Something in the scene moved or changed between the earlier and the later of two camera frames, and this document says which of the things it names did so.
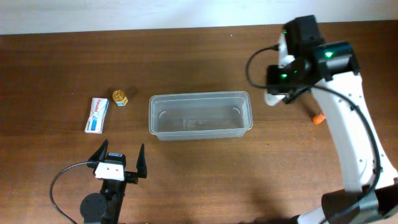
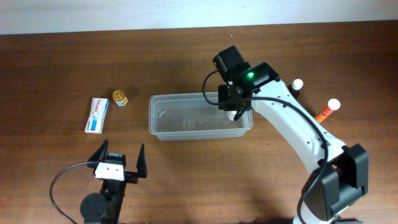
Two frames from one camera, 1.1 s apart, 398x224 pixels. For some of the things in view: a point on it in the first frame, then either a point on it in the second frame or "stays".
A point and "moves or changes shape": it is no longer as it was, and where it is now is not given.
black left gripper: x=132 y=177 stays
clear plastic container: x=200 y=116 stays
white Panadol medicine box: x=99 y=108 stays
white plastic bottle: x=270 y=99 moves or changes shape
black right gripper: x=278 y=81 to x=229 y=98
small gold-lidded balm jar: x=120 y=98 stays
